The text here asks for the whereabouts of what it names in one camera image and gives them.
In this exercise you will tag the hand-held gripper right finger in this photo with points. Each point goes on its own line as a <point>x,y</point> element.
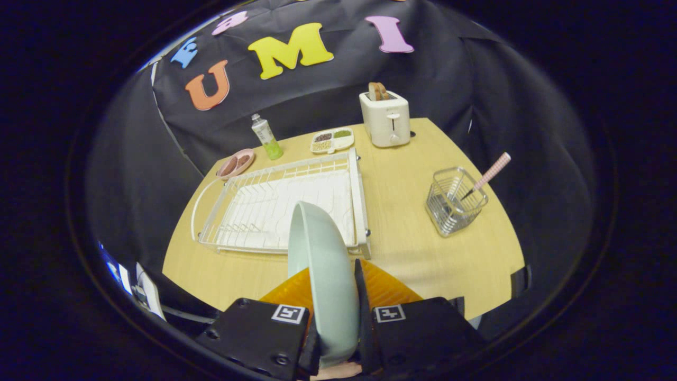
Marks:
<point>364,328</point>

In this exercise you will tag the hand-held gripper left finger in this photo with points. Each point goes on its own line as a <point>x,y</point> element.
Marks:
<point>259,333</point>

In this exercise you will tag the light green plate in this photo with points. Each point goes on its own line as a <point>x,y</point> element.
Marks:
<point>328,275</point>

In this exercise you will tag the pink dish with beans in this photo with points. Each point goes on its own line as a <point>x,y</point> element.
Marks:
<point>235,164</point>

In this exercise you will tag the black table clamp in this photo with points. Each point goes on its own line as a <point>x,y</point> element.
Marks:
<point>457,307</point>

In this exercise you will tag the white box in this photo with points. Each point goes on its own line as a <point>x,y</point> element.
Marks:
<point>151,293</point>

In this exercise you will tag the bright screen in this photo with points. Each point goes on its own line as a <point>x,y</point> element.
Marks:
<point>113,270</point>

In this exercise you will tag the white divided tray with beans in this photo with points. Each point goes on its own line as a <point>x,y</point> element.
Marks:
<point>332,141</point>

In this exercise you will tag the clear bottle with green liquid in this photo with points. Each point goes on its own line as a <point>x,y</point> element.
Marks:
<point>267,137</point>

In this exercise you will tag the white toaster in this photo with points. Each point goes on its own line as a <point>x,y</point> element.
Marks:
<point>389,121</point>

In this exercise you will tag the brown toast slice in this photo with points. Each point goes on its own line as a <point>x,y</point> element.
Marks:
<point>378,91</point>

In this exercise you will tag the black backdrop cloth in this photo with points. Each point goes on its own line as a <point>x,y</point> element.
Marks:
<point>449,69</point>

